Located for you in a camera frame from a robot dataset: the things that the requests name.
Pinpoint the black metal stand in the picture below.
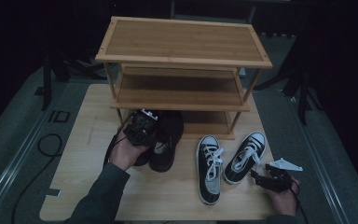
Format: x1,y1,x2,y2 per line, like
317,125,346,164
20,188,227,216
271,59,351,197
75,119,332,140
255,62,324,125
41,52,106,111

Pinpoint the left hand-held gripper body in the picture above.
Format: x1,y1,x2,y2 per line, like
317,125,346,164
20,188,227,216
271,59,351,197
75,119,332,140
123,108,160,147

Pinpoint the black floor cable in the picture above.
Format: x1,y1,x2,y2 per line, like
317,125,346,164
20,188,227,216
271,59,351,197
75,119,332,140
11,133,63,224

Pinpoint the person's left hand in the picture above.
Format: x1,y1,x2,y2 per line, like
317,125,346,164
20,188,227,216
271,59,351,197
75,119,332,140
108,132,149,172

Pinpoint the left hand-held gripper cable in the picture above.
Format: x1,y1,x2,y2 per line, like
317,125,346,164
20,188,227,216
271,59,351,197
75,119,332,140
103,113,134,166

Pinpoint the right hand-held gripper cable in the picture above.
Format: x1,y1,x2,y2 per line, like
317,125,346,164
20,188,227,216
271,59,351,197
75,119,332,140
290,179,310,224

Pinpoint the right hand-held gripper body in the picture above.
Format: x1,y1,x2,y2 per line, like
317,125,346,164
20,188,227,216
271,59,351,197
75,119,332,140
265,158,304,193

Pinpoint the grey metal floor rail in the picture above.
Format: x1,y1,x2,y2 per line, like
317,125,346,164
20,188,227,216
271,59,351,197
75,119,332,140
292,96,351,224
0,102,60,218

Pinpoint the hand-held gripper cable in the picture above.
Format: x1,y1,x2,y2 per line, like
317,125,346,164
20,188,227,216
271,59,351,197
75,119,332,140
290,179,310,224
103,113,134,166

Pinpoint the black white canvas sneaker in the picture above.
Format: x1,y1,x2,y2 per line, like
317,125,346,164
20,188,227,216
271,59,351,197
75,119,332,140
195,134,226,206
223,131,267,186

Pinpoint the person's right hand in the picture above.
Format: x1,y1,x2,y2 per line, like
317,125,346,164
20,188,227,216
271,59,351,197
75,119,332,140
267,179,300,217

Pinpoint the wooden three-tier shoe rack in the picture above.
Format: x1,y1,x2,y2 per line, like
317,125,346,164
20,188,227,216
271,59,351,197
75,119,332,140
94,16,274,141

